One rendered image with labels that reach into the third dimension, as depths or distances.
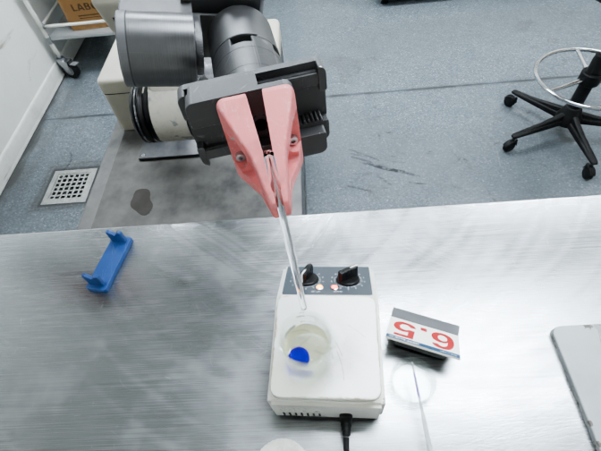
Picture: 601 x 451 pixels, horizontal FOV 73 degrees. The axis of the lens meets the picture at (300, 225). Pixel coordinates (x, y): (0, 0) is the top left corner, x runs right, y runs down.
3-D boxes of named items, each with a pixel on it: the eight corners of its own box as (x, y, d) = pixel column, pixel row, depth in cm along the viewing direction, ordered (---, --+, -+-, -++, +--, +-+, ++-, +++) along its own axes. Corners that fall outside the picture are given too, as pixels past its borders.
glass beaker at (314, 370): (280, 378, 45) (269, 354, 39) (292, 332, 48) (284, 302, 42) (334, 391, 44) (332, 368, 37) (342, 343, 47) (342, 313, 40)
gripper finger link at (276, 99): (319, 160, 22) (286, 64, 27) (188, 191, 22) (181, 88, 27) (325, 233, 27) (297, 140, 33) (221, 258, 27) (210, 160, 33)
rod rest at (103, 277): (115, 238, 69) (105, 225, 66) (134, 240, 69) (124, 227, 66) (88, 291, 63) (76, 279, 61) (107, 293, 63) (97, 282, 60)
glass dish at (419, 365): (443, 388, 51) (446, 384, 49) (410, 416, 49) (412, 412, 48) (411, 353, 54) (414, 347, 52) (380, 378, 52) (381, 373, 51)
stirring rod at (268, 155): (300, 306, 38) (261, 148, 22) (306, 304, 38) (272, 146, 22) (301, 311, 38) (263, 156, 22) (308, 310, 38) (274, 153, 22)
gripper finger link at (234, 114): (355, 152, 22) (315, 58, 28) (224, 182, 22) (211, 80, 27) (354, 225, 27) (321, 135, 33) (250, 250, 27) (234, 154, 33)
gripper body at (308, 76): (327, 69, 27) (303, 15, 31) (175, 102, 27) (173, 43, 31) (332, 142, 32) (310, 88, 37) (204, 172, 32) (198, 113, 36)
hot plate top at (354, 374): (278, 298, 51) (277, 294, 51) (375, 298, 50) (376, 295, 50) (269, 399, 44) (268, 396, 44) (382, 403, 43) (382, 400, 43)
